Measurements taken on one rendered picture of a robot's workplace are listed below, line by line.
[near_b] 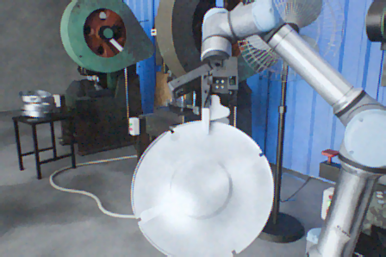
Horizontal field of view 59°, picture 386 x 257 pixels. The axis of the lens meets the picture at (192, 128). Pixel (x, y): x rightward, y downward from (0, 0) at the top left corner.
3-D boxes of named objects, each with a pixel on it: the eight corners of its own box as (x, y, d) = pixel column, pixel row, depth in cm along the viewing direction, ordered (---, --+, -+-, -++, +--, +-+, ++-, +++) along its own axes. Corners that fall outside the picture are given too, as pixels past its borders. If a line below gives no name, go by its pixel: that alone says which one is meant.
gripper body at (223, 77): (238, 90, 74) (237, 49, 80) (198, 90, 75) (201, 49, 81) (236, 110, 81) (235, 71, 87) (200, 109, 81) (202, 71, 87)
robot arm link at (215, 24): (227, 0, 87) (197, 11, 90) (227, 30, 81) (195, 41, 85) (239, 21, 93) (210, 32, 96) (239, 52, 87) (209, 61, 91)
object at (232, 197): (302, 217, 64) (303, 217, 63) (166, 291, 63) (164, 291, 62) (229, 100, 76) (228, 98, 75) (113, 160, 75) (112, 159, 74)
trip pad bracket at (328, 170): (335, 207, 153) (339, 166, 148) (315, 199, 160) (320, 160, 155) (342, 203, 156) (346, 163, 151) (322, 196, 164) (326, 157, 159)
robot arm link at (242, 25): (277, -2, 88) (237, 13, 93) (268, -8, 78) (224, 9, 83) (284, 28, 89) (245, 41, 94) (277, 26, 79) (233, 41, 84)
